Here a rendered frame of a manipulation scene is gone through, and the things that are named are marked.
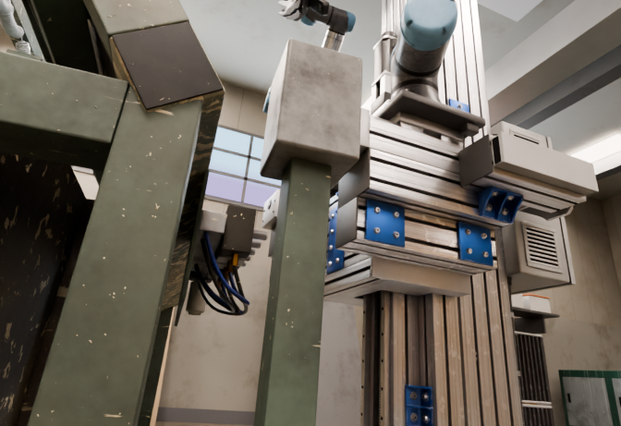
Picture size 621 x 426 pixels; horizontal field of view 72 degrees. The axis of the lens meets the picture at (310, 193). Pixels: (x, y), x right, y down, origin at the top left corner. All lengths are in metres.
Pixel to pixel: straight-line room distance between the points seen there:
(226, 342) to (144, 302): 4.30
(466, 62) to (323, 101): 0.98
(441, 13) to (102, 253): 0.80
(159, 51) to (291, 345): 0.40
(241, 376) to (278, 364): 4.29
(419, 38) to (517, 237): 0.60
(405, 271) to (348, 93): 0.48
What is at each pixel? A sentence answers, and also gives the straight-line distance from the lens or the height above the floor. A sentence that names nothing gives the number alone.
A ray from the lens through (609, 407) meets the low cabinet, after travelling 6.68.
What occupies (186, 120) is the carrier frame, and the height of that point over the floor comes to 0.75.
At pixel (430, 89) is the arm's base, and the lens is 1.07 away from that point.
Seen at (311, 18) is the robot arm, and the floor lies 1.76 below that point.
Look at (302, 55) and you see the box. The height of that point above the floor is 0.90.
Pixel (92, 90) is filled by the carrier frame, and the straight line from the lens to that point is 0.58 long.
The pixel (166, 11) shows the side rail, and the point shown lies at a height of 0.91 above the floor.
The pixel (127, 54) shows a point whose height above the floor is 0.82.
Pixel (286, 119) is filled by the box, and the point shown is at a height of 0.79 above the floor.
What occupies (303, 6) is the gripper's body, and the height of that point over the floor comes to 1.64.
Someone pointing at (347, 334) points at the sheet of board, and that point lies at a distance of 4.75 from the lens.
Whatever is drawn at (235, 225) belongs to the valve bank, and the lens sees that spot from 0.82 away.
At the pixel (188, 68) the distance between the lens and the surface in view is 0.60.
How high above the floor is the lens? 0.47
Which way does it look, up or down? 23 degrees up
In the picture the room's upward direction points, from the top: 5 degrees clockwise
